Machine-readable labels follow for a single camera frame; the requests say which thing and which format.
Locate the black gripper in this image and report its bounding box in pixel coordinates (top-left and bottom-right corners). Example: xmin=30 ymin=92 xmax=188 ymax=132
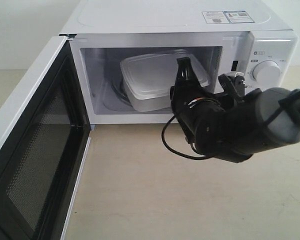
xmin=170 ymin=57 xmax=237 ymax=140

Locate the white plastic lidded container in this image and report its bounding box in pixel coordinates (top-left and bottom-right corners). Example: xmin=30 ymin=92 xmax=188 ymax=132
xmin=120 ymin=49 xmax=211 ymax=112

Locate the white microwave door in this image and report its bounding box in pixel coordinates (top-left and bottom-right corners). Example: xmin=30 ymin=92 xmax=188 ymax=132
xmin=0 ymin=36 xmax=91 ymax=240

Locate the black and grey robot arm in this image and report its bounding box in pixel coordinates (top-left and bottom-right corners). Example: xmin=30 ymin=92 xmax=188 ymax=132
xmin=170 ymin=57 xmax=300 ymax=163

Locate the white microwave oven body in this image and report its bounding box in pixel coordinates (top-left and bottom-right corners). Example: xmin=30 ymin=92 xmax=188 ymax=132
xmin=59 ymin=0 xmax=299 ymax=125

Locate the upper white control knob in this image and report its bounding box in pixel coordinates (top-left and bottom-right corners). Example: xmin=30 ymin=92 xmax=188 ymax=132
xmin=252 ymin=60 xmax=281 ymax=83

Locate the glass turntable plate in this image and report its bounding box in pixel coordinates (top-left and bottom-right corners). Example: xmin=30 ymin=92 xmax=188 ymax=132
xmin=110 ymin=76 xmax=132 ymax=107

